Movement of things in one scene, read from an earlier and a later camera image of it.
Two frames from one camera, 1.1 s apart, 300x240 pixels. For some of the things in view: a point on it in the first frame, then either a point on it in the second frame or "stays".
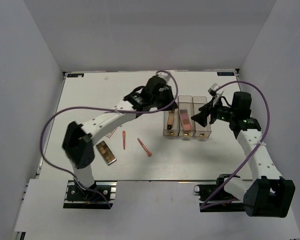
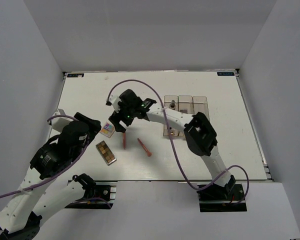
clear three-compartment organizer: [178, 122] stays
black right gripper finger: [201, 118] → [120, 126]
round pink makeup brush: [149, 153] stays
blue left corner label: [74, 75] stays
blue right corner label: [225, 73] stays
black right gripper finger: [206, 106] → [114, 118]
